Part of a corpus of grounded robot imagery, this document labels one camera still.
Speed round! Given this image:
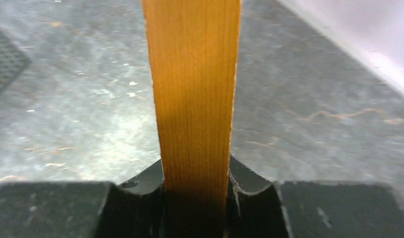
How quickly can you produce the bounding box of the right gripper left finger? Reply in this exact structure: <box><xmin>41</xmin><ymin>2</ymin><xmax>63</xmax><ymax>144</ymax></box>
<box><xmin>0</xmin><ymin>161</ymin><xmax>163</xmax><ymax>238</ymax></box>

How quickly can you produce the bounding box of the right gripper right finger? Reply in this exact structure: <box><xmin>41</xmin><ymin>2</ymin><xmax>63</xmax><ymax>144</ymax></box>
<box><xmin>227</xmin><ymin>157</ymin><xmax>404</xmax><ymax>238</ymax></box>

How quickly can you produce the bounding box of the wooden picture frame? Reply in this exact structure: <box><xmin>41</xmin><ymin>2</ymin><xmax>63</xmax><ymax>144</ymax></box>
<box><xmin>141</xmin><ymin>0</ymin><xmax>241</xmax><ymax>238</ymax></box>

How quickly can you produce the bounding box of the grey building baseplate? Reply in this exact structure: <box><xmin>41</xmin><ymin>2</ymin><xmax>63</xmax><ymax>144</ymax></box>
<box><xmin>0</xmin><ymin>30</ymin><xmax>31</xmax><ymax>94</ymax></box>

